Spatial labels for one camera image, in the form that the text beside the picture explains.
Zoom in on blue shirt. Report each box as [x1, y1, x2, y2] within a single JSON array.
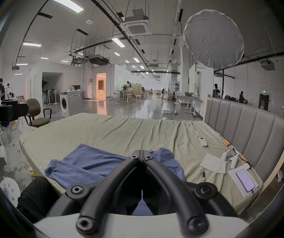
[[44, 143, 186, 216]]

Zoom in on white round device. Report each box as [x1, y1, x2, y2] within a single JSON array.
[[0, 177, 21, 208]]

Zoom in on phone with pink screen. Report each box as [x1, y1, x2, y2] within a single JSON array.
[[236, 169, 256, 192]]

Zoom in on grey padded headboard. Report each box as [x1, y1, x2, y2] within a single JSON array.
[[203, 95, 284, 191]]

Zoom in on person's legs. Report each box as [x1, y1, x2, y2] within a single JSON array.
[[17, 176, 66, 224]]

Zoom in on white paper sheet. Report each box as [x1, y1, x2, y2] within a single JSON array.
[[200, 153, 228, 174]]

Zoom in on white washing machine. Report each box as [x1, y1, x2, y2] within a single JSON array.
[[59, 90, 83, 119]]

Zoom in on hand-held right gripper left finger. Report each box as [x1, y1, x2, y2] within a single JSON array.
[[46, 150, 142, 235]]

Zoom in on round white softbox lamp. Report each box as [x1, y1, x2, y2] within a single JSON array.
[[183, 9, 245, 69]]

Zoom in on white desk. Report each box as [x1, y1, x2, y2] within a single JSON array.
[[175, 92, 205, 117]]

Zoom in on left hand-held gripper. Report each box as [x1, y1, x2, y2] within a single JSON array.
[[0, 82, 29, 158]]

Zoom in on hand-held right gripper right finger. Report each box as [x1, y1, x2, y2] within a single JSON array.
[[141, 150, 239, 234]]

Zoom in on bed with beige sheet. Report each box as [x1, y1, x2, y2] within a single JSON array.
[[19, 113, 264, 216]]

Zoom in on brown office chair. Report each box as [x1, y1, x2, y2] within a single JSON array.
[[24, 98, 52, 128]]

